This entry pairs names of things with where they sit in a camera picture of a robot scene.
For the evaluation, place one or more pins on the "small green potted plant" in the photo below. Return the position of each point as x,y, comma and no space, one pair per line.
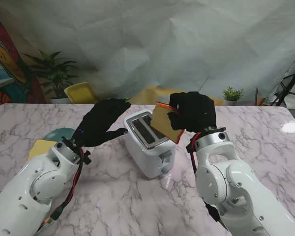
232,94

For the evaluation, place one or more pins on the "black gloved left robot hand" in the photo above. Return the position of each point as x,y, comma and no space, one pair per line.
98,123

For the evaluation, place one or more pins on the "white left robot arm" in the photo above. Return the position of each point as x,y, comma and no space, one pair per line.
27,186

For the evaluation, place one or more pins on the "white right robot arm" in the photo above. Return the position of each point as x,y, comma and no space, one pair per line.
236,182

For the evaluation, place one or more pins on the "white crumpled backdrop sheet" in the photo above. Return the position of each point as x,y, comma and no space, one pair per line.
162,37

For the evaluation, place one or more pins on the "colourful smiley mural panel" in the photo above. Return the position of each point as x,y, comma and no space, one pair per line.
5,56

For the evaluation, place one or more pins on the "yellow wooden desk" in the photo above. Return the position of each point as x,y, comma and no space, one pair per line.
147,94

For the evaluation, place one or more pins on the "open silver laptop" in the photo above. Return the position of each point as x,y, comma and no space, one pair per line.
203,84

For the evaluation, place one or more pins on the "black light stand tripod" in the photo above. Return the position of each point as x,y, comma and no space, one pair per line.
288,89

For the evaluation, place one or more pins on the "white two-slot toaster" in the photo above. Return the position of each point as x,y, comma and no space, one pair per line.
137,157

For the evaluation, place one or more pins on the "yellow plastic chair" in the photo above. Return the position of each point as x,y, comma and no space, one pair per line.
81,93

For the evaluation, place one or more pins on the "teal round plate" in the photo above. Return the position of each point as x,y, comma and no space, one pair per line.
59,134

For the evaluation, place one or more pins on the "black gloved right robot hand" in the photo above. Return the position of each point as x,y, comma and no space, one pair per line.
199,110

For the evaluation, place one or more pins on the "thin dark laptop screen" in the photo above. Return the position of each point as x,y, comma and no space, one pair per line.
256,97

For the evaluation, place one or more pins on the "large green potted plant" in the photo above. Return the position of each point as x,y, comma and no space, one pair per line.
55,71

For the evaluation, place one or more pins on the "yellow toast slice orange crust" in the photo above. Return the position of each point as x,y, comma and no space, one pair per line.
162,123
40,146

